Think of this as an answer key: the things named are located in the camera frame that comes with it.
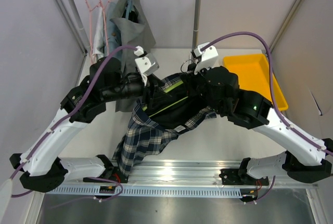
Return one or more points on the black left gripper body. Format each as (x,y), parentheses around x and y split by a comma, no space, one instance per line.
(134,87)

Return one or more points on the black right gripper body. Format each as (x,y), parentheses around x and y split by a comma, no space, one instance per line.
(197,82)

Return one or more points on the green plastic hanger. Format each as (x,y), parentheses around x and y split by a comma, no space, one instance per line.
(162,99)

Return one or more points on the grey pleated skirt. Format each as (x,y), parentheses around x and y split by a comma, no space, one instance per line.
(134,34)

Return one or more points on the plaid checked shirt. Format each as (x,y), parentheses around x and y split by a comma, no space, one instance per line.
(150,135)

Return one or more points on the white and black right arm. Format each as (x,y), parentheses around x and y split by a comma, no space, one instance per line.
(304,159)

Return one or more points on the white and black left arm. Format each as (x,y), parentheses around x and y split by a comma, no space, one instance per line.
(42,168)

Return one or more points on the yellow plastic bin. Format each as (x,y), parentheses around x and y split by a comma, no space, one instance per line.
(252,71)

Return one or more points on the white garment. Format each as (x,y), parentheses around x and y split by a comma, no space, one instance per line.
(98,44)

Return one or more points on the light blue denim garment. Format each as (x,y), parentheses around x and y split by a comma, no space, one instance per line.
(112,38)

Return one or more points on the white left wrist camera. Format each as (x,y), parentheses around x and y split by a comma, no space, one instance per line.
(146,63)

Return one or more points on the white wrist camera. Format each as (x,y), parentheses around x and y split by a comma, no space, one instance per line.
(205,59)
(146,63)

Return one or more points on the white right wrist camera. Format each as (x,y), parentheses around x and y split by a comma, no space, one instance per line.
(205,59)

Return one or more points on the aluminium mounting rail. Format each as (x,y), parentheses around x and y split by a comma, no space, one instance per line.
(169,174)

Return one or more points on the slotted cable duct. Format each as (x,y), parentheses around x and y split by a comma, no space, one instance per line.
(98,190)

